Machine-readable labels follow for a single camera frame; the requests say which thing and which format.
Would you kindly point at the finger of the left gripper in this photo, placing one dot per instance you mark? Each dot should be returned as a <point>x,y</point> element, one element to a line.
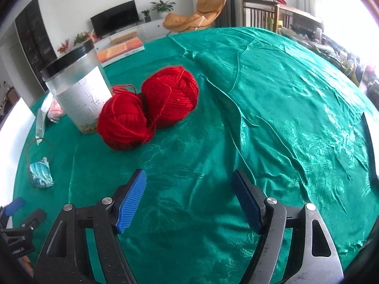
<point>34,220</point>
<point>10,209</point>

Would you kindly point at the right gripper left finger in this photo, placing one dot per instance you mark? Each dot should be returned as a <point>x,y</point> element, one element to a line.
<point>65,258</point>

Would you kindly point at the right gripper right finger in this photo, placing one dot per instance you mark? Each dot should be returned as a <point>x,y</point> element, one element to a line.
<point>312,256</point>

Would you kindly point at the white wet wipes pack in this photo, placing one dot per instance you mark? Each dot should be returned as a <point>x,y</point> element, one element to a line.
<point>41,118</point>

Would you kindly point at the red yarn ball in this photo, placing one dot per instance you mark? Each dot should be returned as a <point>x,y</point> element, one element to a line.
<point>169,96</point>
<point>122,123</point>

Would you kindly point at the pink cloth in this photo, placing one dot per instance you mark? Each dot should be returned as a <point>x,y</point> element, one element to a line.
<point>55,111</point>

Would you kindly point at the teal patterned pouch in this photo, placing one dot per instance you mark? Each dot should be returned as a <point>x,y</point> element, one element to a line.
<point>40,174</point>

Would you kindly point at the white storage box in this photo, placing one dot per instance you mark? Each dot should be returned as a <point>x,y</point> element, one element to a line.
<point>14,132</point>

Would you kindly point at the clear jar black lid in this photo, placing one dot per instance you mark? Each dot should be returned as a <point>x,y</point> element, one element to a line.
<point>79,84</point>

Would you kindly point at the green satin tablecloth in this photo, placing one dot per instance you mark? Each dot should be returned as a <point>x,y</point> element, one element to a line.
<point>285,116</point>

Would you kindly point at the red flower plant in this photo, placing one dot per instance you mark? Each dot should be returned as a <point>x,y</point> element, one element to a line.
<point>64,47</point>

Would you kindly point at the orange book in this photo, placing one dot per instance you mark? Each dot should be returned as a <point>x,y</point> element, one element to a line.
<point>120,51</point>

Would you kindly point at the dark tall bookshelf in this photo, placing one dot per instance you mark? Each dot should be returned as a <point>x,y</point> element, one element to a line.
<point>34,39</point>

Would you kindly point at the white TV cabinet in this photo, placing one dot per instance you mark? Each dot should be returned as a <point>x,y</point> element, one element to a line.
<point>145,32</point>

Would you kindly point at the black television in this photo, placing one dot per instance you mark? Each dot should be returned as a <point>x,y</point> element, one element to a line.
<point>115,18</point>

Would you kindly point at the green potted plant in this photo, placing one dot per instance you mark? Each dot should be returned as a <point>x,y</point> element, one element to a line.
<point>163,8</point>

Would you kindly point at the wooden railing chair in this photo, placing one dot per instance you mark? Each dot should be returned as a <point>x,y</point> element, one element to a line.
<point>272,16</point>

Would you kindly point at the orange lounge chair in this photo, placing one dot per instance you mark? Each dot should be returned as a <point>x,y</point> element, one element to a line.
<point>207,11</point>

